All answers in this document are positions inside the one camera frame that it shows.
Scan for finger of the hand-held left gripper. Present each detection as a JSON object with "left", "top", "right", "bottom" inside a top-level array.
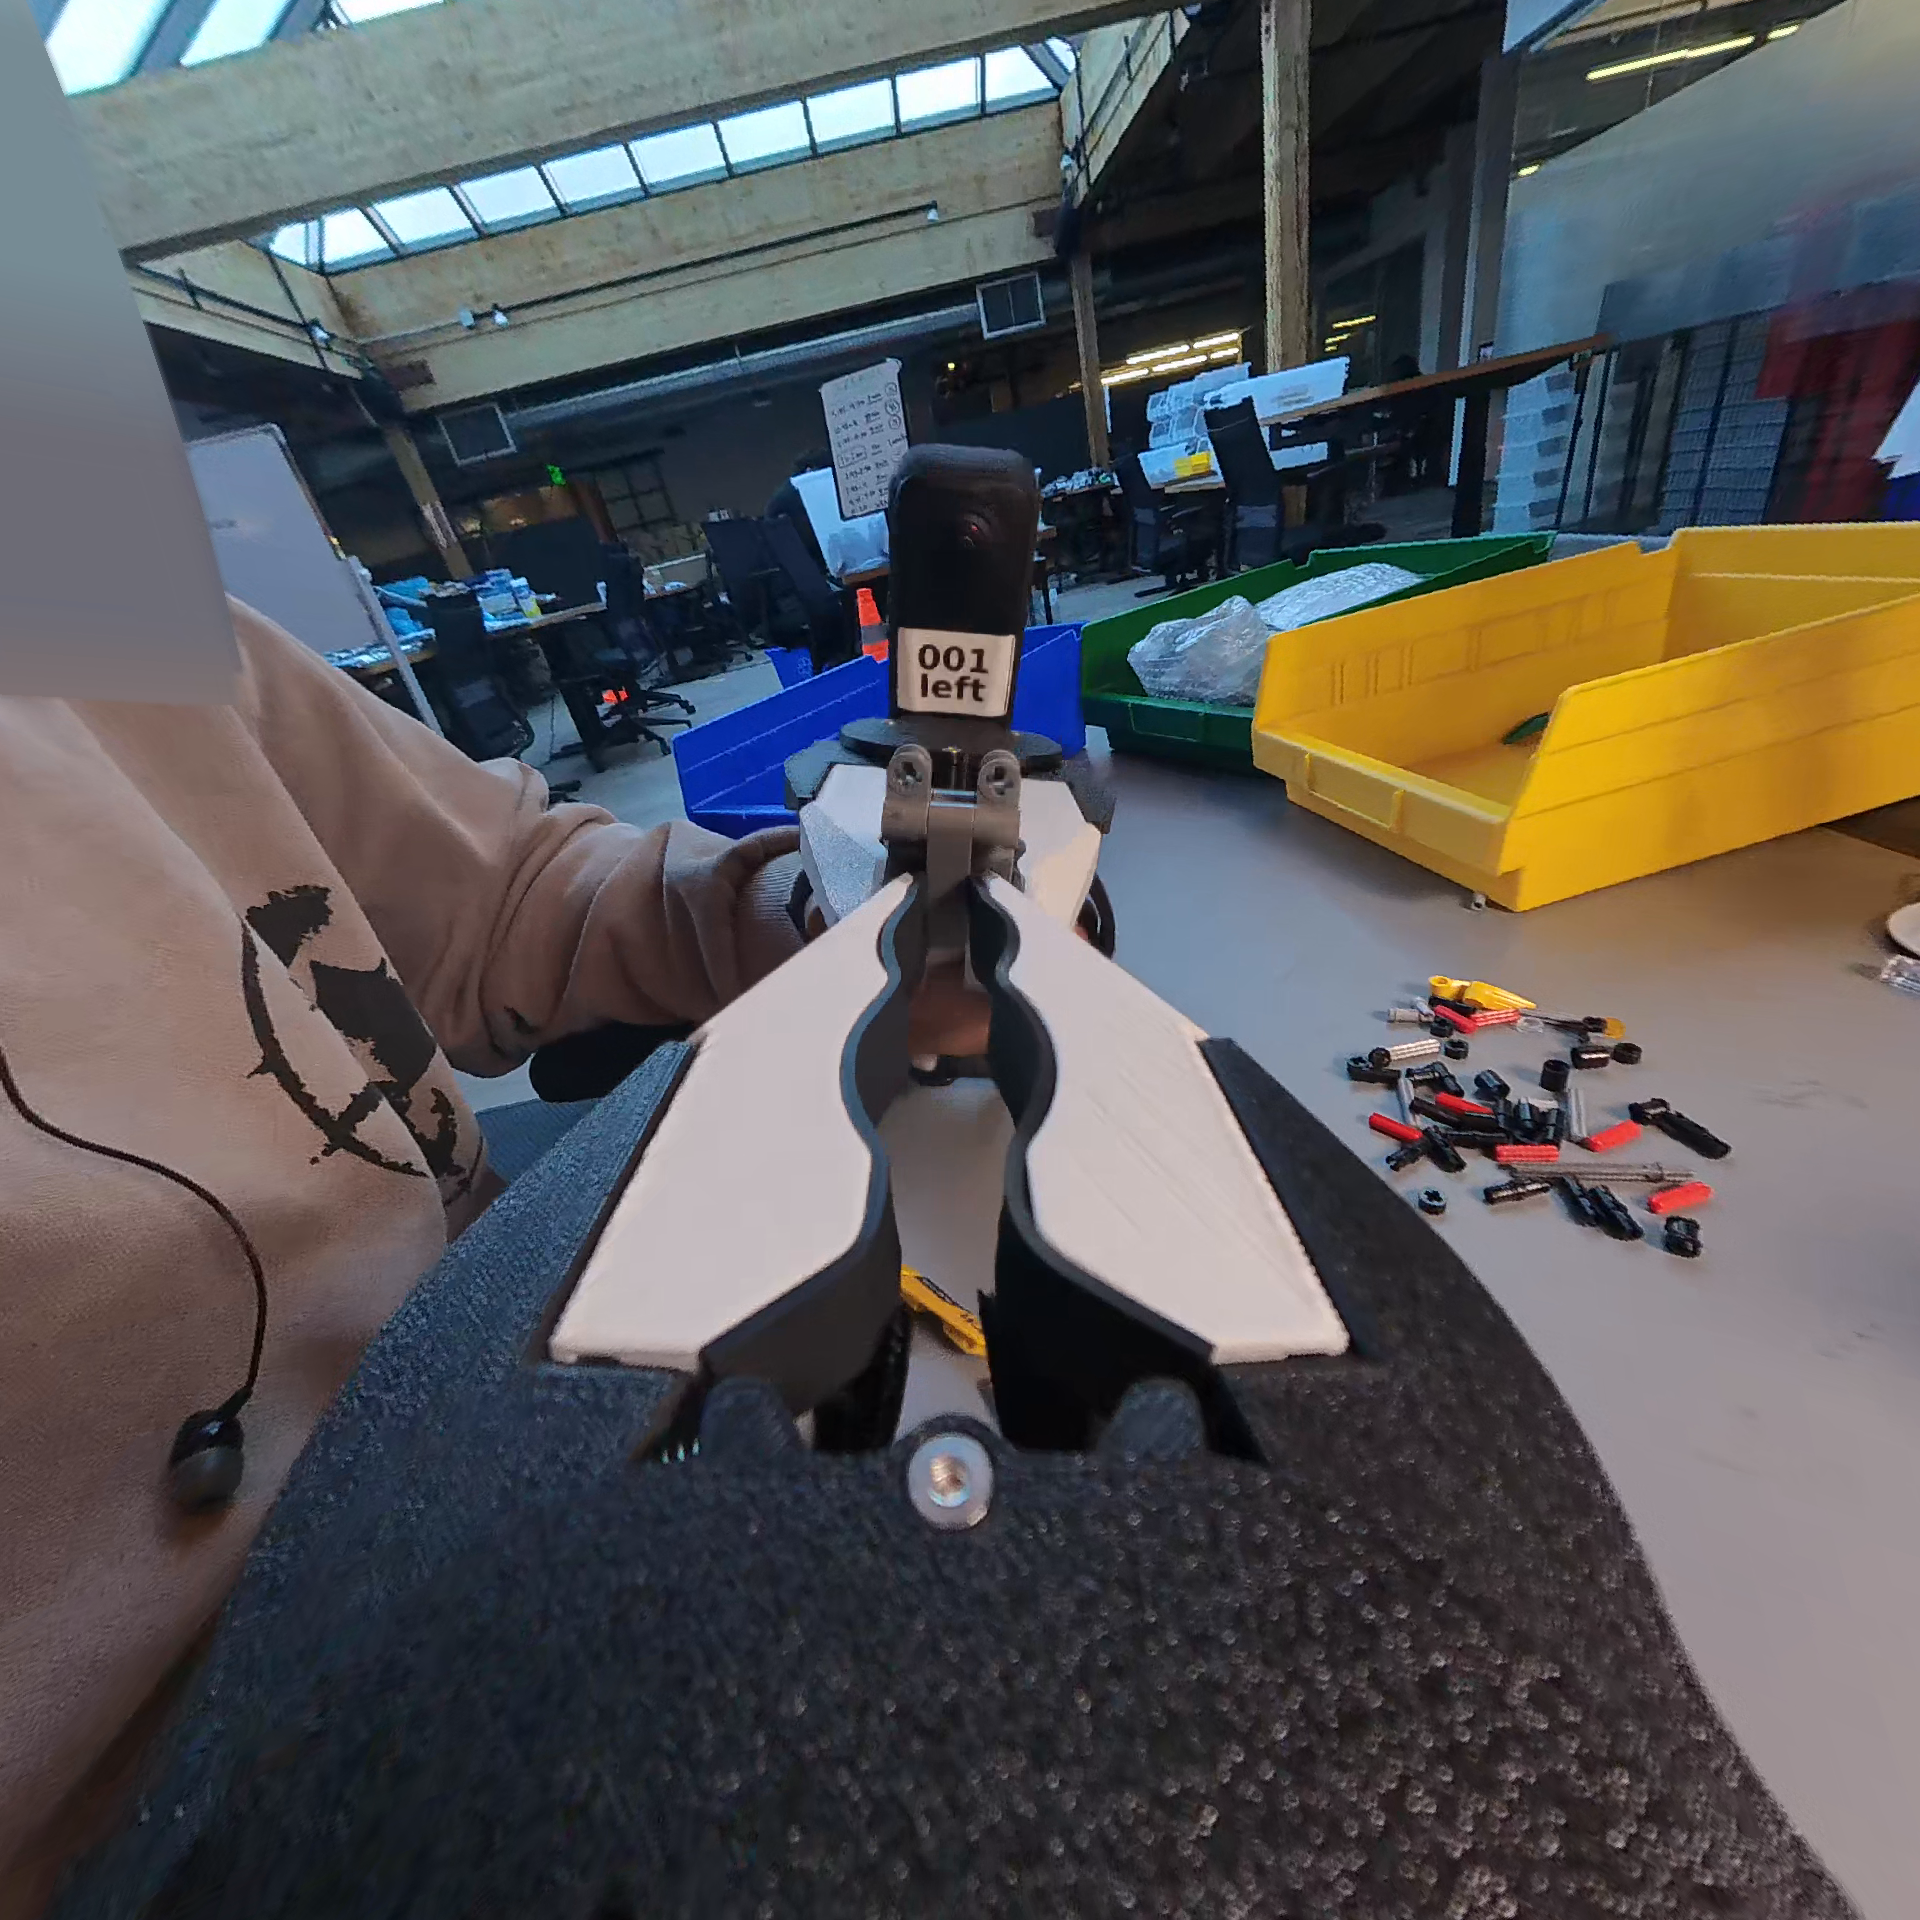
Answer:
[
  {"left": 1009, "top": 786, "right": 1104, "bottom": 957},
  {"left": 805, "top": 765, "right": 921, "bottom": 917}
]

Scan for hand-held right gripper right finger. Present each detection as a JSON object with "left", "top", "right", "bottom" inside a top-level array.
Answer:
[{"left": 988, "top": 891, "right": 1357, "bottom": 1359}]

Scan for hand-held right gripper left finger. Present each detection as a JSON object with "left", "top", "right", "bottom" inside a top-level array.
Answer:
[{"left": 546, "top": 880, "right": 914, "bottom": 1382}]

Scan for grey brick assembly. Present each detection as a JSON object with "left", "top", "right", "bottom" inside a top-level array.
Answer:
[{"left": 914, "top": 750, "right": 1027, "bottom": 908}]

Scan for grey desk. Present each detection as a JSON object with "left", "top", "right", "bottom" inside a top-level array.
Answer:
[{"left": 451, "top": 644, "right": 1920, "bottom": 1920}]

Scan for person's left hand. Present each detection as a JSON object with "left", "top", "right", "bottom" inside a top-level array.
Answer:
[{"left": 908, "top": 965, "right": 997, "bottom": 1072}]

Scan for blue plastic bin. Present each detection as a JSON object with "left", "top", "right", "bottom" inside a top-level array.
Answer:
[{"left": 676, "top": 623, "right": 1087, "bottom": 843}]

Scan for white paper sign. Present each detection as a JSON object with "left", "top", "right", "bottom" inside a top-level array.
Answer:
[{"left": 820, "top": 355, "right": 914, "bottom": 513}]

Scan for green plastic bin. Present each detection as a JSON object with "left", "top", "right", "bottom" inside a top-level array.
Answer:
[{"left": 1077, "top": 533, "right": 1553, "bottom": 765}]

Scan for black armrest pad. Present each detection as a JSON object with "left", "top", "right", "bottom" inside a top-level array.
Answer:
[{"left": 530, "top": 1022, "right": 686, "bottom": 1109}]

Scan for yellow angled brick piece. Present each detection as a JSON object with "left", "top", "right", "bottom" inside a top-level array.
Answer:
[{"left": 897, "top": 1270, "right": 988, "bottom": 1355}]

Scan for clear plastic bag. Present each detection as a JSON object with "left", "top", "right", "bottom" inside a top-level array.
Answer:
[{"left": 1124, "top": 563, "right": 1427, "bottom": 703}]

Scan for black office chair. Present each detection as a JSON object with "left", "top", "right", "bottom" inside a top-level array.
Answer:
[
  {"left": 1200, "top": 398, "right": 1286, "bottom": 569},
  {"left": 555, "top": 556, "right": 698, "bottom": 750},
  {"left": 422, "top": 590, "right": 538, "bottom": 759}
]

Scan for scattered small building pieces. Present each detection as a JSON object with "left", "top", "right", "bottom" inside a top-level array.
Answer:
[{"left": 1350, "top": 971, "right": 1739, "bottom": 1254}]

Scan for person's beige sweatshirt torso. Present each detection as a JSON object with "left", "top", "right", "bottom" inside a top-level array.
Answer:
[{"left": 0, "top": 601, "right": 722, "bottom": 1920}]

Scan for yellow plastic bin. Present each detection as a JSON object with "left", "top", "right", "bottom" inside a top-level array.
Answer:
[{"left": 1253, "top": 520, "right": 1920, "bottom": 917}]

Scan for whiteboard on stand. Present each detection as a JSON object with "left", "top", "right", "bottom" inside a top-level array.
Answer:
[{"left": 183, "top": 426, "right": 441, "bottom": 719}]

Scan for black microphone cable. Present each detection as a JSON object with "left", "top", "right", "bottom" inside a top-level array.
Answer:
[{"left": 0, "top": 1045, "right": 274, "bottom": 1515}]

